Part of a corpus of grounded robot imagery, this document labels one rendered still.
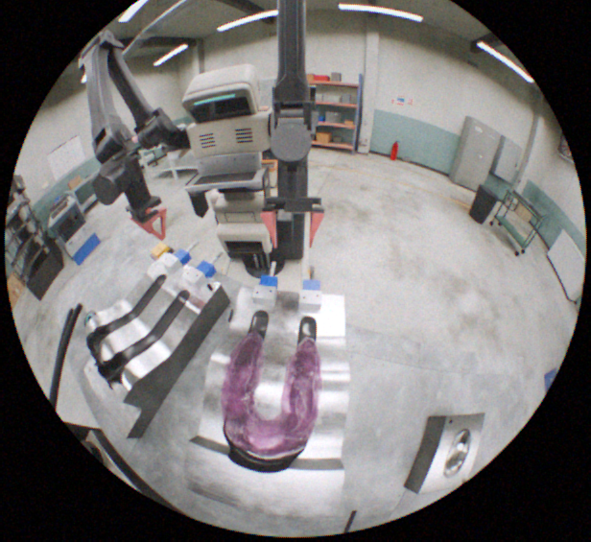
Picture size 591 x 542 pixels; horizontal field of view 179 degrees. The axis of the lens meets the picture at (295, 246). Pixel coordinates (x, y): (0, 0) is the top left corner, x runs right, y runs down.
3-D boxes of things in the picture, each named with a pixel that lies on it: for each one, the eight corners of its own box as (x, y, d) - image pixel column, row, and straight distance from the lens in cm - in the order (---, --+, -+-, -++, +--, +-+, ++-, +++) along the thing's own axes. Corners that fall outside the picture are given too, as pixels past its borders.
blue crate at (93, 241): (96, 237, 408) (90, 227, 402) (101, 242, 369) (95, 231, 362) (76, 259, 409) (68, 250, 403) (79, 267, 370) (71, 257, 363)
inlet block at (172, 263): (196, 246, 65) (190, 233, 61) (205, 249, 61) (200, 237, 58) (169, 272, 61) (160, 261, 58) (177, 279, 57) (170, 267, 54)
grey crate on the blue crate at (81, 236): (91, 227, 401) (87, 221, 398) (95, 232, 362) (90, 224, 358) (69, 250, 403) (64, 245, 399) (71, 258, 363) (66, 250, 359)
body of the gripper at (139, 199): (141, 221, 43) (127, 190, 41) (127, 214, 52) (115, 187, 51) (163, 203, 45) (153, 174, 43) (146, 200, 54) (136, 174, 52)
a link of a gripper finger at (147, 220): (157, 250, 46) (139, 217, 42) (145, 243, 52) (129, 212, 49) (177, 232, 48) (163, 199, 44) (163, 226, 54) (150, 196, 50)
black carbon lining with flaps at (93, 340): (164, 275, 60) (149, 253, 55) (199, 299, 49) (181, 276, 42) (99, 361, 65) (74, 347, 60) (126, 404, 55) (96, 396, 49)
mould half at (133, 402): (176, 270, 70) (158, 241, 63) (230, 301, 54) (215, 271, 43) (97, 375, 77) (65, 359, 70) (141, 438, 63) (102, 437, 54)
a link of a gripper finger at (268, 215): (300, 253, 34) (300, 200, 32) (261, 252, 34) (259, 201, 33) (299, 242, 40) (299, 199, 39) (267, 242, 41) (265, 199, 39)
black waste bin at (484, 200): (462, 208, 426) (475, 181, 412) (479, 215, 453) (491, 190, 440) (471, 222, 389) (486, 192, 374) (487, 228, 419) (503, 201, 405)
